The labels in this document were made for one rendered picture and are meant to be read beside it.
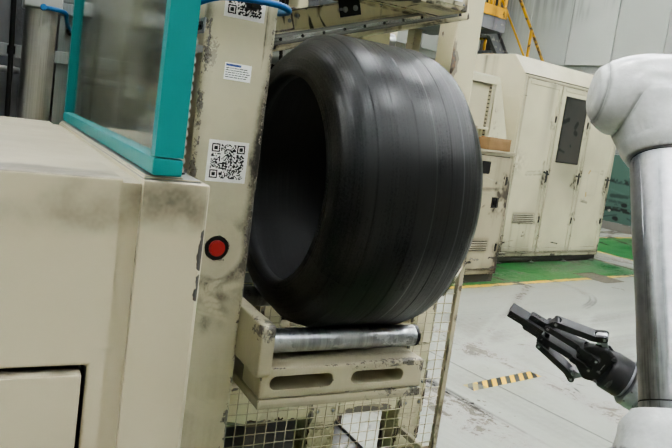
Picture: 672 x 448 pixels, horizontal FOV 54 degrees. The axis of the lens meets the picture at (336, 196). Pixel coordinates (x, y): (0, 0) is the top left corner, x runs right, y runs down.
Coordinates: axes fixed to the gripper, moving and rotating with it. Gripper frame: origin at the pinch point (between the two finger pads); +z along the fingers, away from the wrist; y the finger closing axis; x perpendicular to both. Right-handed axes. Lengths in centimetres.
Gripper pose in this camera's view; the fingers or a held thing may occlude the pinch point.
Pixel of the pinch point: (526, 319)
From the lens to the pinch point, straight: 133.1
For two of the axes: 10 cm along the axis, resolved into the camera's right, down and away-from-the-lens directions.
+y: -3.5, 7.7, 5.3
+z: -8.4, -5.1, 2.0
